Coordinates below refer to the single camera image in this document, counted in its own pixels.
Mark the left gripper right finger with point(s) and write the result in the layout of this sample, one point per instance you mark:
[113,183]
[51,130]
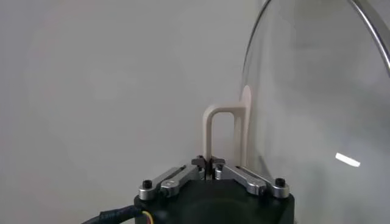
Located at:
[253,182]

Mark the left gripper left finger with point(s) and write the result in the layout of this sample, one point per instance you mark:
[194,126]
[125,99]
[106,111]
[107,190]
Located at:
[170,182]

